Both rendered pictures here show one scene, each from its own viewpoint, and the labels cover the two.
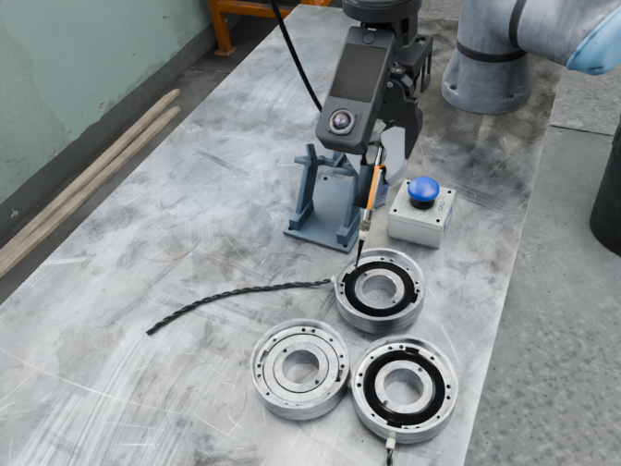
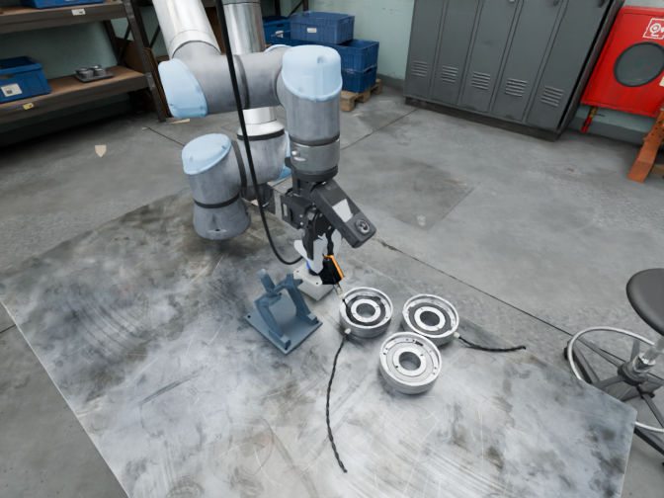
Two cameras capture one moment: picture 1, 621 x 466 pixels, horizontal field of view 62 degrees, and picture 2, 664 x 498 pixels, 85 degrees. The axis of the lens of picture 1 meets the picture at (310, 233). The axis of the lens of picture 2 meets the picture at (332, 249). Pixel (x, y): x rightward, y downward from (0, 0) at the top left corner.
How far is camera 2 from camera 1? 0.54 m
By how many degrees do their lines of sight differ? 56
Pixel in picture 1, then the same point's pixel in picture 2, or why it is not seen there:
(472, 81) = (230, 217)
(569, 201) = not seen: hidden behind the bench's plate
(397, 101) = not seen: hidden behind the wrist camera
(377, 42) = (332, 186)
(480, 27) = (220, 187)
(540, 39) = (261, 174)
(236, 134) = (142, 367)
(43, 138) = not seen: outside the picture
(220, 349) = (374, 416)
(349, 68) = (337, 205)
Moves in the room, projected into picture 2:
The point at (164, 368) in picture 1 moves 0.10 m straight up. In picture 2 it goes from (380, 459) to (387, 431)
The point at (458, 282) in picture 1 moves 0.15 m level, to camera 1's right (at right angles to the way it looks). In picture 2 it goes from (363, 283) to (369, 241)
